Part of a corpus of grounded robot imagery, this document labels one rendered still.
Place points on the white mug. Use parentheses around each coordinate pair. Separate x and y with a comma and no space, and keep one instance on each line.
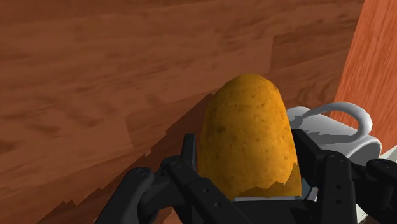
(338,133)

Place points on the brown potato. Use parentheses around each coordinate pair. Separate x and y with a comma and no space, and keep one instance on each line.
(248,136)

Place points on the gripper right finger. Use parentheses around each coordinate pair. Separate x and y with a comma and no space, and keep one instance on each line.
(336,186)

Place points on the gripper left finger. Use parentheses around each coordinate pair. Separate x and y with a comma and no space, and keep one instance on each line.
(189,183)

